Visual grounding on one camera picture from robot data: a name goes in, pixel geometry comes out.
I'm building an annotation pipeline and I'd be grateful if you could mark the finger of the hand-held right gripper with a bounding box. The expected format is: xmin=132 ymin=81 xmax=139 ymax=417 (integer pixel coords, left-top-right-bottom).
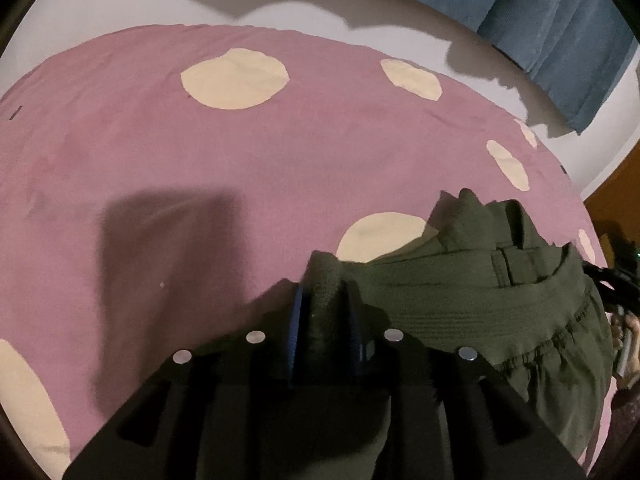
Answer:
xmin=581 ymin=261 xmax=640 ymax=311

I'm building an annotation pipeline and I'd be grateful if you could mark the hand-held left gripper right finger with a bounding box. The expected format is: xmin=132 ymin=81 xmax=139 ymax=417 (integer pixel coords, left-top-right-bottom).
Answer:
xmin=348 ymin=279 xmax=587 ymax=480

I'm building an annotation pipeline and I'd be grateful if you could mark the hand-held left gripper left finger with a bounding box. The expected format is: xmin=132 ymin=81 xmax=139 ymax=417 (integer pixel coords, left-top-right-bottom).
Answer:
xmin=62 ymin=281 xmax=310 ymax=480

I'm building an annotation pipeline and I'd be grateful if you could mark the olive green zip jacket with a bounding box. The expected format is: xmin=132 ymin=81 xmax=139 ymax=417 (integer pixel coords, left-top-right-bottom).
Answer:
xmin=301 ymin=187 xmax=617 ymax=467

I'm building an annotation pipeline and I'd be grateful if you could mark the person's right hand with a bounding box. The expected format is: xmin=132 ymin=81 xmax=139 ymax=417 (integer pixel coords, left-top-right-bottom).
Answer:
xmin=609 ymin=309 xmax=640 ymax=392

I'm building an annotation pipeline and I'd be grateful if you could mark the wooden door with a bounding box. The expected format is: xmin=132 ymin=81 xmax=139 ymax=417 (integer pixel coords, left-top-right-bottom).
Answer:
xmin=582 ymin=159 xmax=640 ymax=241

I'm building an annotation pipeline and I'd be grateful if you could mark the pink bedsheet with cream dots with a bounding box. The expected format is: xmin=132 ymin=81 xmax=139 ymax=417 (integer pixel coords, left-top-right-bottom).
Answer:
xmin=0 ymin=24 xmax=615 ymax=472

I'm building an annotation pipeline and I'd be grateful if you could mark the blue curtain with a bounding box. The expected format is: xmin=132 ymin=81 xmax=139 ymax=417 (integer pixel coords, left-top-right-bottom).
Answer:
xmin=155 ymin=0 xmax=640 ymax=135

